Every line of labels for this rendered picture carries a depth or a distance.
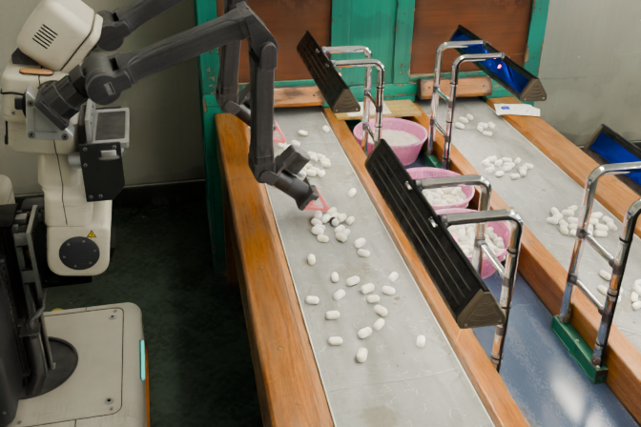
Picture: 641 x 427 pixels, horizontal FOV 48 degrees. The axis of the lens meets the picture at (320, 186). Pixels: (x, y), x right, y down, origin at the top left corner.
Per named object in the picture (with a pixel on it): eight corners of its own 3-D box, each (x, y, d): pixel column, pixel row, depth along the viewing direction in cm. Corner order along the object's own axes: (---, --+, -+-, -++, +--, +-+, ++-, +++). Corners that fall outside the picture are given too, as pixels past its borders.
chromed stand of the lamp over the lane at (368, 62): (324, 195, 236) (327, 63, 216) (313, 170, 254) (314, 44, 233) (381, 192, 240) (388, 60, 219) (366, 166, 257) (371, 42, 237)
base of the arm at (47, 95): (39, 86, 168) (32, 104, 158) (65, 64, 167) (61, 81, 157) (67, 112, 172) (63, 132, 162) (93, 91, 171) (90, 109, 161)
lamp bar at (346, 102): (333, 113, 201) (333, 89, 198) (296, 50, 256) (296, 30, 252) (361, 112, 203) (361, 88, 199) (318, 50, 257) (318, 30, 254)
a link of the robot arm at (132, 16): (222, -60, 204) (233, -48, 197) (243, -20, 213) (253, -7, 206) (84, 18, 203) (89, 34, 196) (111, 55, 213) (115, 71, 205)
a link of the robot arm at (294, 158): (247, 160, 201) (257, 178, 195) (274, 130, 198) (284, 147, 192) (278, 176, 209) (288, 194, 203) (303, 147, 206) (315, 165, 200)
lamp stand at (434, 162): (442, 186, 243) (454, 56, 223) (423, 161, 261) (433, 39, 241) (495, 182, 247) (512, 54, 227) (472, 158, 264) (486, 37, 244)
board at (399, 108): (337, 120, 271) (337, 117, 270) (328, 107, 284) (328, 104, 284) (422, 115, 277) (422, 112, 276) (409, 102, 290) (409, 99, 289)
